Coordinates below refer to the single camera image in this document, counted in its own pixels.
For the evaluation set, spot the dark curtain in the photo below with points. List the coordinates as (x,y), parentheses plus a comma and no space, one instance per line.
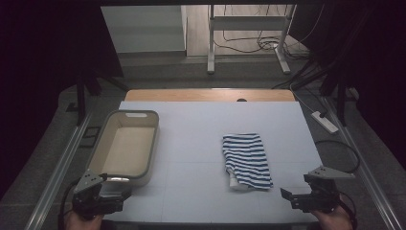
(373,64)
(48,64)

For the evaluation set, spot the person's right hand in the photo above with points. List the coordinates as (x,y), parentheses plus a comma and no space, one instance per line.
(332,221)

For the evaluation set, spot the wooden table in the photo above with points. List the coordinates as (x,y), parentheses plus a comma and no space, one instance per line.
(204,95)

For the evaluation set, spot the beige storage basket grey rim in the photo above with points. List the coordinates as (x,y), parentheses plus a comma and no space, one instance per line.
(127,150)

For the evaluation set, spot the black tripod stand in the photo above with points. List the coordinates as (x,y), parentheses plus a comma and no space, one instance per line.
(341,102)
(81,96)

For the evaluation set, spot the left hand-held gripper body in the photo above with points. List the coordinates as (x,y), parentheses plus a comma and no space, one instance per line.
(87,199)

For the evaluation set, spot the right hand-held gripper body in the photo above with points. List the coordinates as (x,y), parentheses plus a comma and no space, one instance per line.
(322,195)

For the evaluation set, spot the white metal stand frame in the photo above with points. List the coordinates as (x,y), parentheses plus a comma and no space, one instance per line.
(249,23)

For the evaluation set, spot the white table mat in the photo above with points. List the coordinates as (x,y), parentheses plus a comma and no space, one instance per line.
(198,134)

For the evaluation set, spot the person's left hand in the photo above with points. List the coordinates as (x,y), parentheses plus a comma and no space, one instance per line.
(81,223)

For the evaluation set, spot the white power strip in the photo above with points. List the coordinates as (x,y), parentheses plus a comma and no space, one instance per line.
(324,121)

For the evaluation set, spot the white wall panel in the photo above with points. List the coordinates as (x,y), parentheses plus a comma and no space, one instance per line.
(143,28)

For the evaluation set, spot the aluminium floor rail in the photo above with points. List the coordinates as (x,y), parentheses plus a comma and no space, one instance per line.
(60,169)
(367,179)

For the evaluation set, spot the blue white striped cloth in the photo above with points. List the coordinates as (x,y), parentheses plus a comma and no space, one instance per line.
(247,159)

